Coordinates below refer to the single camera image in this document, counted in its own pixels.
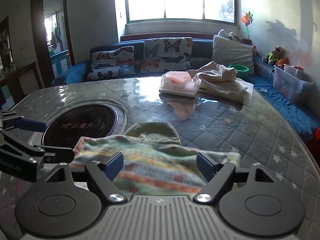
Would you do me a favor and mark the right butterfly cushion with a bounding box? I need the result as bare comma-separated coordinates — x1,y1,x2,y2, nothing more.
141,37,193,74

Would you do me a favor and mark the beige crumpled garment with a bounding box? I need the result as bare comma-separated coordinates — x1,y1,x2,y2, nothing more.
187,61,247,103

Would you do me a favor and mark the butterfly cushion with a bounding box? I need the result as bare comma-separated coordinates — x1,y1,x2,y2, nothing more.
87,46,136,81
141,37,193,74

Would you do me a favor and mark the window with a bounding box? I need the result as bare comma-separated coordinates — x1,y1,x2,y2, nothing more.
125,0,236,24

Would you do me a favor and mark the dark wooden desk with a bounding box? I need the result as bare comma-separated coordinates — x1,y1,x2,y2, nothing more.
1,62,43,104

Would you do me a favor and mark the quilted grey table cover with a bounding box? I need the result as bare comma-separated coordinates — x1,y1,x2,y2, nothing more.
14,77,319,239

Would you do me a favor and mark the clear plastic storage box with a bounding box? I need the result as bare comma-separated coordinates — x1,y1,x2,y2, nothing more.
273,64,314,105

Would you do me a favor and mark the green striped baby jacket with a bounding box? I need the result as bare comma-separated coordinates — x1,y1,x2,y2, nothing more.
70,121,241,197

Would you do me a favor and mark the red plastic stool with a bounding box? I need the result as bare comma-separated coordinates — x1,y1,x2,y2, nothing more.
313,127,320,141

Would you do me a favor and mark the black induction cooktop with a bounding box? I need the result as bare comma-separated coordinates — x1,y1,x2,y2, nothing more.
42,104,118,148

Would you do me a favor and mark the green plastic bowl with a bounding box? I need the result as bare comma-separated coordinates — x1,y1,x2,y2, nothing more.
228,64,250,79

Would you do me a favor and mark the teddy bear toy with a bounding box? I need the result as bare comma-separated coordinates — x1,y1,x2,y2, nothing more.
262,46,289,68

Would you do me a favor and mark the blue sofa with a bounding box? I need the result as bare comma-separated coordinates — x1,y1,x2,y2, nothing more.
51,39,319,141

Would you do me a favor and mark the left butterfly cushion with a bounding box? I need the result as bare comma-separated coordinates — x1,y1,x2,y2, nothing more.
87,46,136,81

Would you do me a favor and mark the grey pillow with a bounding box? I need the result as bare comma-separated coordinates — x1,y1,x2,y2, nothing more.
212,35,254,75

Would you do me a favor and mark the pink tissue pack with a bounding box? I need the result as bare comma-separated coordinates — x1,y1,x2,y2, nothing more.
159,72,201,98

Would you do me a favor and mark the blue white cabinet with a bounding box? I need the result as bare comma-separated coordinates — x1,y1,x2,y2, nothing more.
50,50,72,77

